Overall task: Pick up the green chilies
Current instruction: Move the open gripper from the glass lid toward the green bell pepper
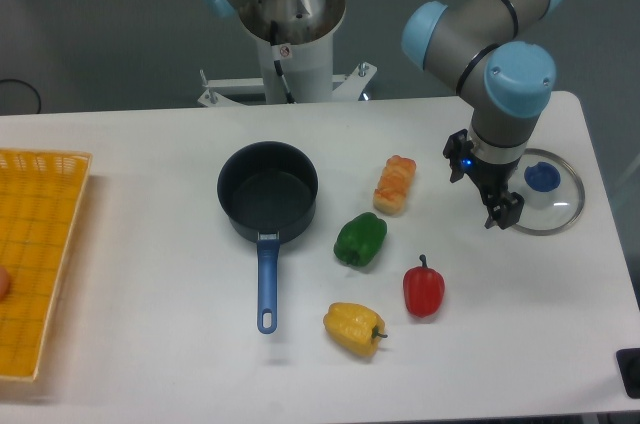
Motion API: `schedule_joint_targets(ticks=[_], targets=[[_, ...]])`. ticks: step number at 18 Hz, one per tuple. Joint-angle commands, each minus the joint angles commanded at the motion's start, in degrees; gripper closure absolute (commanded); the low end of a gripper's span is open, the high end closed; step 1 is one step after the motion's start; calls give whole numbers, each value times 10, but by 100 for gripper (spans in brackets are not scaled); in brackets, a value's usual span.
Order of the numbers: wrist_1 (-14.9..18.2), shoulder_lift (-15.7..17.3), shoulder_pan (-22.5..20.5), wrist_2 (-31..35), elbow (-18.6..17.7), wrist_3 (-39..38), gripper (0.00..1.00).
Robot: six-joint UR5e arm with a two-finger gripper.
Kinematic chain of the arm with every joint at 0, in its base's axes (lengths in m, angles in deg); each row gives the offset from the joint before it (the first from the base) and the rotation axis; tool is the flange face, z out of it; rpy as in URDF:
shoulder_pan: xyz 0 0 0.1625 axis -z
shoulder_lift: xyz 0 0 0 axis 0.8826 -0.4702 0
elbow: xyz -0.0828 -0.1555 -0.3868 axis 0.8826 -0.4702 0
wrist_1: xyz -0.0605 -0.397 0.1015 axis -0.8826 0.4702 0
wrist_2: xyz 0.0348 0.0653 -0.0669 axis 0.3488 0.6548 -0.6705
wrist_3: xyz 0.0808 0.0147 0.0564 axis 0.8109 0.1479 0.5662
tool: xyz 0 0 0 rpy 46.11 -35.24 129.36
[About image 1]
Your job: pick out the dark saucepan blue handle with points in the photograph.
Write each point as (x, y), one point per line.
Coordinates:
(268, 191)

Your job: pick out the glass lid blue knob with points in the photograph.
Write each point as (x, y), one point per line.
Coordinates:
(553, 193)

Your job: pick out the red bell pepper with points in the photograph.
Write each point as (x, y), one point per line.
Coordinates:
(423, 289)

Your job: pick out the black camera box blue light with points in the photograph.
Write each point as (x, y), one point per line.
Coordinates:
(458, 151)

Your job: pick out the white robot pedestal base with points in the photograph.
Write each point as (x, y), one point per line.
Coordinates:
(295, 48)

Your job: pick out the green bell pepper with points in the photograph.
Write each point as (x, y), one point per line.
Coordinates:
(360, 240)

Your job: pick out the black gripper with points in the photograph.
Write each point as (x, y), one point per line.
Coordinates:
(503, 207)

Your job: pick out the orange toy bread loaf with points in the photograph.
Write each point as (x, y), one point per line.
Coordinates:
(393, 186)

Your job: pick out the yellow bell pepper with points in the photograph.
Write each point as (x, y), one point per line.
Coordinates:
(355, 327)

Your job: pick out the yellow woven basket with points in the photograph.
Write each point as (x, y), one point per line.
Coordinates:
(41, 195)

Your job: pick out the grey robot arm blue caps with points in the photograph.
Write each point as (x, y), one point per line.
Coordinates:
(474, 49)

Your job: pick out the black device table corner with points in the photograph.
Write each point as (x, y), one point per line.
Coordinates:
(628, 361)

